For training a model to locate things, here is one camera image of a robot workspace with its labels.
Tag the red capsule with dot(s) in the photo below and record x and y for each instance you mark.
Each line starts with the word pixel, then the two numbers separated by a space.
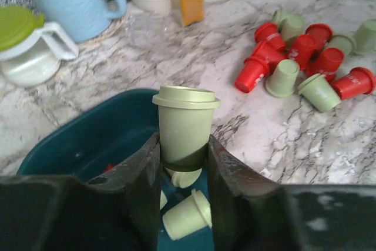
pixel 302 50
pixel 254 70
pixel 269 33
pixel 327 63
pixel 359 81

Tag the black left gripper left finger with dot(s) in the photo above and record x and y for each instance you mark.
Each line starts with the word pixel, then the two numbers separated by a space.
pixel 117 210

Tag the green lid cup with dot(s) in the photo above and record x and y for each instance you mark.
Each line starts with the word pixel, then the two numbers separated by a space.
pixel 31 48

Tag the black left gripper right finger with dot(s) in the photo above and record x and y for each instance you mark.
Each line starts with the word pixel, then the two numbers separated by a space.
pixel 251 212

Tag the green capsule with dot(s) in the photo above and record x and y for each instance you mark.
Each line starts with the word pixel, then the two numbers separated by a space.
pixel 185 121
pixel 365 37
pixel 289 25
pixel 190 215
pixel 281 83
pixel 319 93

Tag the teal storage basket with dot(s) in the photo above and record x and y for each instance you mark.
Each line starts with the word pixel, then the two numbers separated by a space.
pixel 98 139

